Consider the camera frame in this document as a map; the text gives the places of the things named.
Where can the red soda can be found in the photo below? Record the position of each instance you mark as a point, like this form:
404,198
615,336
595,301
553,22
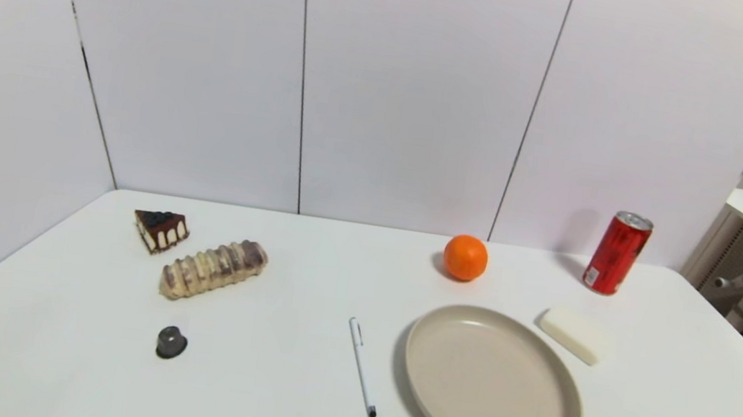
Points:
617,254

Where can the white pen with black tip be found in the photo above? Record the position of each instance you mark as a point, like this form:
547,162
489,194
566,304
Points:
360,363

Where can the brown round plate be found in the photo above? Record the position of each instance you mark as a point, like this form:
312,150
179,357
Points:
492,385

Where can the orange fruit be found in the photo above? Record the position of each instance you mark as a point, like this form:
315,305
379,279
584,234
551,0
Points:
465,258

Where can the chocolate cake slice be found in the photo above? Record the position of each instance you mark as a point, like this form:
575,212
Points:
161,230

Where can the striped bread loaf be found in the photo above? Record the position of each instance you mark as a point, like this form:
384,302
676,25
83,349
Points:
214,269

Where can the small black cap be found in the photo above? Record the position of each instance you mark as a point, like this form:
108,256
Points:
171,342

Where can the white rectangular block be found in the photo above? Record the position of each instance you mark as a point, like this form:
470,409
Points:
575,335

